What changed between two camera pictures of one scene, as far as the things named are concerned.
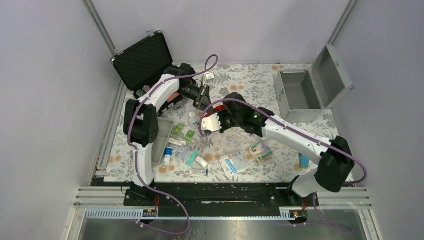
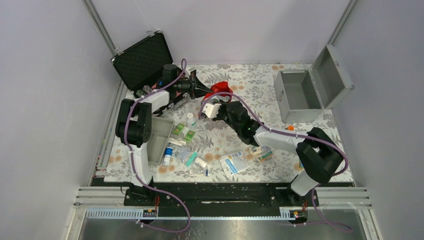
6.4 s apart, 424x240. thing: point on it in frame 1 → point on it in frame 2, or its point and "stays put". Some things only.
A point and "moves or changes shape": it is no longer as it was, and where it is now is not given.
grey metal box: (304, 94) stays put
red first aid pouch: (217, 107) moves or changes shape
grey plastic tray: (165, 128) stays put
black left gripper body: (192, 92) stays put
